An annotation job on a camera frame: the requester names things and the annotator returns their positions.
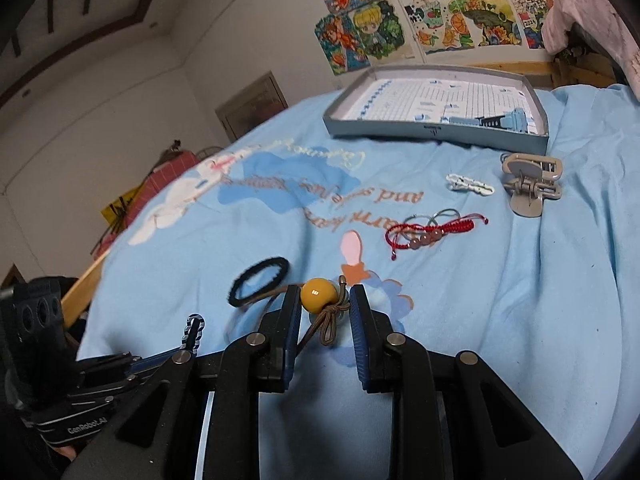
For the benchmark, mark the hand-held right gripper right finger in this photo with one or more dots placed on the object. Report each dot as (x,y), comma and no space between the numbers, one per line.
(359,330)

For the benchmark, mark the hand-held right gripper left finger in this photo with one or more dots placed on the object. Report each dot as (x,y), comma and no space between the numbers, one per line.
(291,325)

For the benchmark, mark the grey box lid tray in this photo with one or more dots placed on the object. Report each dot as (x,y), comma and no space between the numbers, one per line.
(400,130)

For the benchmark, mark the group of colourful wall drawings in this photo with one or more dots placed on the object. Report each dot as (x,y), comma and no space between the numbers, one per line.
(440,20)

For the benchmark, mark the wooden bed rail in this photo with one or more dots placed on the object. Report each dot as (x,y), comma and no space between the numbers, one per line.
(82,290)

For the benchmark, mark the red checkered box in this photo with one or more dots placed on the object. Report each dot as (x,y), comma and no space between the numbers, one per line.
(170,170)

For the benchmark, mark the thin silver bangles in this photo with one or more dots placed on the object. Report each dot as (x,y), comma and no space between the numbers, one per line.
(439,216)

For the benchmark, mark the pink cloth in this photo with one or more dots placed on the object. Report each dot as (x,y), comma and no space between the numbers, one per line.
(590,5)

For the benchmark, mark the beige claw clip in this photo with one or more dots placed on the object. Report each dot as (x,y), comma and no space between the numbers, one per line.
(530,180)

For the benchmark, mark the yellow board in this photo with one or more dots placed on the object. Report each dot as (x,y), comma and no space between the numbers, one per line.
(122,207)

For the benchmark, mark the white hair clip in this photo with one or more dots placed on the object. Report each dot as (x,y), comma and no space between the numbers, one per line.
(470,185)

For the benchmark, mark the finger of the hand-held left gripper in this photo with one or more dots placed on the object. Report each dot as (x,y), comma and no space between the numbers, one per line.
(125,362)
(105,389)

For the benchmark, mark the wooden headboard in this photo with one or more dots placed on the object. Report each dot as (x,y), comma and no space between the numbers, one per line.
(525,71)

